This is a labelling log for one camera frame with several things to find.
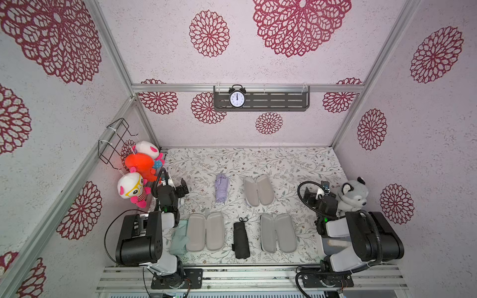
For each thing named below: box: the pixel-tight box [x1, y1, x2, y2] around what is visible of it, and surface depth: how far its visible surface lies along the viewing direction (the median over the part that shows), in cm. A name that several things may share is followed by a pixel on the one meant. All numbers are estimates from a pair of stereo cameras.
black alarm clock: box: [228, 83, 246, 109], surface depth 92 cm
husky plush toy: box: [336, 176, 369, 218], surface depth 80 cm
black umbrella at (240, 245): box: [231, 217, 251, 260], surface depth 85 cm
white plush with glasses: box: [117, 166, 151, 209], surface depth 82 cm
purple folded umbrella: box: [214, 173, 229, 204], surface depth 99 cm
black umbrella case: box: [260, 212, 297, 254], surface depth 88 cm
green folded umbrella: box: [168, 219, 189, 257], surface depth 82 cm
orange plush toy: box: [124, 152, 158, 183], surface depth 90 cm
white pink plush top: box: [131, 140, 165, 170], surface depth 97 cm
